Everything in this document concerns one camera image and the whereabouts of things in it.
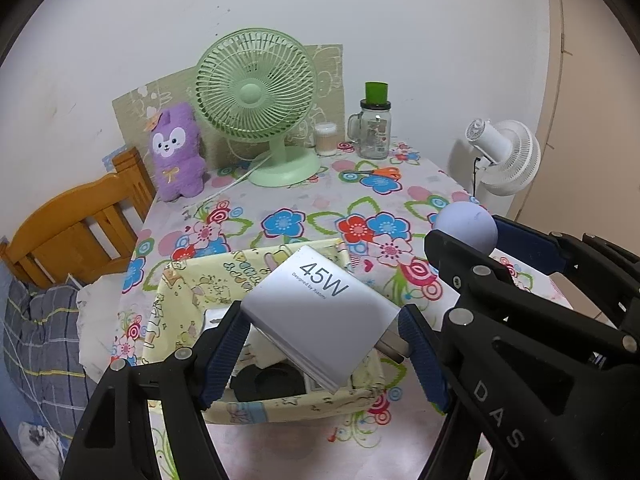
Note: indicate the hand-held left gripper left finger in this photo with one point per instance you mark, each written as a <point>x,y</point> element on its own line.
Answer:
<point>222,355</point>

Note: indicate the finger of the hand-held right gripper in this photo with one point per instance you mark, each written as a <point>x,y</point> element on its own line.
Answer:
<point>490,340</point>
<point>530,250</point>

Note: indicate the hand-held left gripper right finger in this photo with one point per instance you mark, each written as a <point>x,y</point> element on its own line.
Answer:
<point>425,360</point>

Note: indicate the white power adapter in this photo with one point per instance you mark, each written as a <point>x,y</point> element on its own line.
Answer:
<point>215,320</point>

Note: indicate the black and white plug adapter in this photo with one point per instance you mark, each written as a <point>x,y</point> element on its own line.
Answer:
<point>390,351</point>

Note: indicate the black round disc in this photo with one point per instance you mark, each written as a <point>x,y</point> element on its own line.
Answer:
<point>245,385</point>

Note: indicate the pale purple ball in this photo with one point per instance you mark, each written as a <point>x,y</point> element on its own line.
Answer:
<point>465,225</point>

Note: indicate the yellow fabric storage box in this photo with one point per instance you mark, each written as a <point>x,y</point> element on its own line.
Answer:
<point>210,275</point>

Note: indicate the white charger box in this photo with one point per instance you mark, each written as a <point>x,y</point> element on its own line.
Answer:
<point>320,320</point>

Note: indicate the white standing fan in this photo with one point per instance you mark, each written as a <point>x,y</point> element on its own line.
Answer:
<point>510,160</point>

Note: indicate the white pillow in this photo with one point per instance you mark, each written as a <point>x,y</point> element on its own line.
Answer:
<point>100,320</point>

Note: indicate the floral tablecloth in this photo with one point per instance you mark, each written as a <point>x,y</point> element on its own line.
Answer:
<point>300,220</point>

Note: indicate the beige door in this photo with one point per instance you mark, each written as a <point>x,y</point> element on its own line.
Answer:
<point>590,85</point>

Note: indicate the purple plush toy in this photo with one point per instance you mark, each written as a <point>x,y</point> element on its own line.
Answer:
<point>175,175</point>

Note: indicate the plaid bedding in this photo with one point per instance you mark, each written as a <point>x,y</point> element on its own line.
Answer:
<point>35,340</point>

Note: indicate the glass jar with green lid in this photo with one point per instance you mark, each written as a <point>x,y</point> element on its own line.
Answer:
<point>374,132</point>

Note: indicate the white dark-spotted cloth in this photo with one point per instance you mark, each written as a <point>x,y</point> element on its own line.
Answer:
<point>42,447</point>

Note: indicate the wooden bed headboard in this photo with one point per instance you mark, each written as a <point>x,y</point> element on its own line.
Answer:
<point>60,225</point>

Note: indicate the blue patterned paper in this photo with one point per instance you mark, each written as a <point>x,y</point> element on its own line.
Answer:
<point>116,155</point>

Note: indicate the cotton swab jar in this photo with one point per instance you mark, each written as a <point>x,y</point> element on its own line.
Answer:
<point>325,141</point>

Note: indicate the green desk fan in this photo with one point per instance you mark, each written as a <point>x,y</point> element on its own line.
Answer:
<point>250,95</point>

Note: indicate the beige patterned board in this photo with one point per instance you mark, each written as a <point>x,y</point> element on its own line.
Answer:
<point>330,75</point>

